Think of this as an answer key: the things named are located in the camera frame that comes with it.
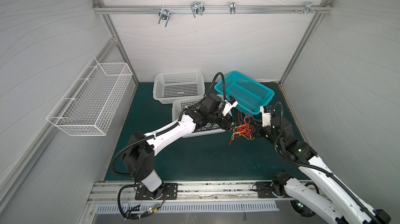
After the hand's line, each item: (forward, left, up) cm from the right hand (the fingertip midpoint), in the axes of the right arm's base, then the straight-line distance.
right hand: (254, 119), depth 74 cm
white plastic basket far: (+40, +54, -21) cm, 70 cm away
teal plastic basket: (+34, -8, -22) cm, 41 cm away
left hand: (-1, +10, 0) cm, 10 cm away
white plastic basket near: (+17, +42, -14) cm, 48 cm away
